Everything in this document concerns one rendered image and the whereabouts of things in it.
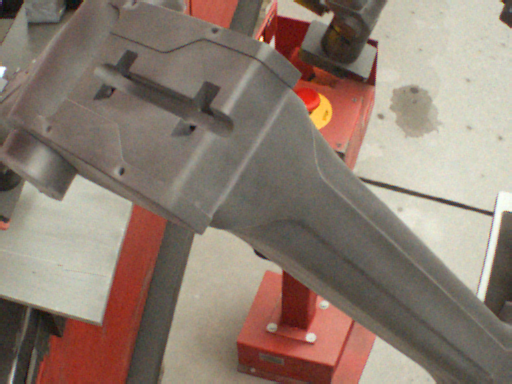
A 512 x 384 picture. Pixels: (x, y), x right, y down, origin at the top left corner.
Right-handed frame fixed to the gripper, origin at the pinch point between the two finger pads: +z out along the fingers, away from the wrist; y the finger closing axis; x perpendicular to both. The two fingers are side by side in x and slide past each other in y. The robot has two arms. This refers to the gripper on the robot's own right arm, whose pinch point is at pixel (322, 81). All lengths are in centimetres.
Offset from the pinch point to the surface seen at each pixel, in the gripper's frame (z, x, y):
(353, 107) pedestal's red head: -6.6, 7.2, -4.7
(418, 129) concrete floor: 68, -55, -30
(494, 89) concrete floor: 64, -77, -48
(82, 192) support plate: -23, 44, 21
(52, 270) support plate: -23, 55, 20
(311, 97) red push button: -8.0, 9.8, 1.2
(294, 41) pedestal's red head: -1.1, -4.3, 6.0
